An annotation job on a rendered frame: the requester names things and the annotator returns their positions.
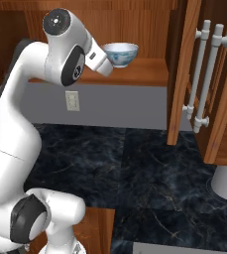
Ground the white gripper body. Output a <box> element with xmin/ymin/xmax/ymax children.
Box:
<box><xmin>94</xmin><ymin>52</ymin><xmax>115</xmax><ymax>78</ymax></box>

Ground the white and blue bowl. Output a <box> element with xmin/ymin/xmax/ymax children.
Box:
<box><xmin>102</xmin><ymin>42</ymin><xmax>140</xmax><ymax>69</ymax></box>

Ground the wooden base cabinet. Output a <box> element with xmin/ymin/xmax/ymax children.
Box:
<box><xmin>28</xmin><ymin>206</ymin><xmax>116</xmax><ymax>254</ymax></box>

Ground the grey flat ledge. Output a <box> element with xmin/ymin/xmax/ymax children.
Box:
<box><xmin>132</xmin><ymin>241</ymin><xmax>227</xmax><ymax>254</ymax></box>

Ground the wooden wall cabinet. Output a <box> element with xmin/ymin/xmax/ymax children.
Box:
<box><xmin>0</xmin><ymin>0</ymin><xmax>179</xmax><ymax>88</ymax></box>

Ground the white wall outlet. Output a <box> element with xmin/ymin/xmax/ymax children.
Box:
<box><xmin>64</xmin><ymin>90</ymin><xmax>81</xmax><ymax>112</ymax></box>

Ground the white bar door handle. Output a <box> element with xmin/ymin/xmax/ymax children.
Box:
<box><xmin>192</xmin><ymin>23</ymin><xmax>227</xmax><ymax>134</ymax></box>
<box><xmin>181</xmin><ymin>19</ymin><xmax>212</xmax><ymax>121</ymax></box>

